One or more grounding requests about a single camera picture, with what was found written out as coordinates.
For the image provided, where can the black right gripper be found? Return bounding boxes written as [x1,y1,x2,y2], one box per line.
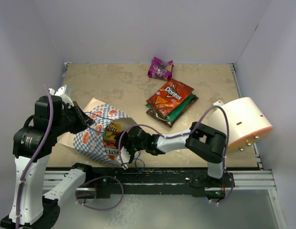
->
[115,130,147,163]

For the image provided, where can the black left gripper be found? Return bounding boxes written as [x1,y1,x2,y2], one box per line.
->
[53,100,95,135]

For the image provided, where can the blue checkered paper bag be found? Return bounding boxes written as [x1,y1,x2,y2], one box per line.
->
[58,98,137,166]

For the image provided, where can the colourful Fox's candy bag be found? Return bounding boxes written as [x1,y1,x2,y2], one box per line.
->
[103,131,120,161]

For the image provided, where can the yellow candy packet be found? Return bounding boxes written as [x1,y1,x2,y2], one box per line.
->
[106,123,121,132]

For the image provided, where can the brown sea salt chips bag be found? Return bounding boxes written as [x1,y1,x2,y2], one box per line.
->
[146,94,198,128]

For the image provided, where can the green snack box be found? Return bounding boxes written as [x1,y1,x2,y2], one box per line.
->
[146,94,198,123]

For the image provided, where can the red snack packet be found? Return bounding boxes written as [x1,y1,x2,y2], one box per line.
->
[146,79,194,117]

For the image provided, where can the purple candy snack bag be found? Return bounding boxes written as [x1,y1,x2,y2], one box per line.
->
[148,57,174,81]

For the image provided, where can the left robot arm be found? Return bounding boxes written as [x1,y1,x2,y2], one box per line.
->
[0,95,94,229]

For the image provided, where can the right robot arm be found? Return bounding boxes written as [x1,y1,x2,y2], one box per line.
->
[115,122,230,187]

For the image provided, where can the small green white box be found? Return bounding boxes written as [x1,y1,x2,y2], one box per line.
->
[213,100,224,106]

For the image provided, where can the cream cylindrical appliance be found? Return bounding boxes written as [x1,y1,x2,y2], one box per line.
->
[221,97,274,150]

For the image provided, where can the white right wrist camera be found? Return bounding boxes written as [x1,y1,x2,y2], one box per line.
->
[115,147,133,170]

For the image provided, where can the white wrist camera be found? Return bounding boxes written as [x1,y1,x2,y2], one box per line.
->
[115,147,133,170]
[48,84,74,107]

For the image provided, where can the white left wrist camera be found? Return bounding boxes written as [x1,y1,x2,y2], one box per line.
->
[48,84,74,107]

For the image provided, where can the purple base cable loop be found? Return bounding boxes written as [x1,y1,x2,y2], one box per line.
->
[74,176,124,211]

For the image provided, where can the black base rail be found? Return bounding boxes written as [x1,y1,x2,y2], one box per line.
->
[77,167,235,200]

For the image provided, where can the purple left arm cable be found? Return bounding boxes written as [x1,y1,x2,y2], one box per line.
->
[15,84,54,229]

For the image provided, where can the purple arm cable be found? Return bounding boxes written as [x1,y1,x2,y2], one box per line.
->
[118,105,235,206]
[15,84,54,229]

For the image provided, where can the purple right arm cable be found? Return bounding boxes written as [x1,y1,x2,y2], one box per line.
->
[118,105,235,206]

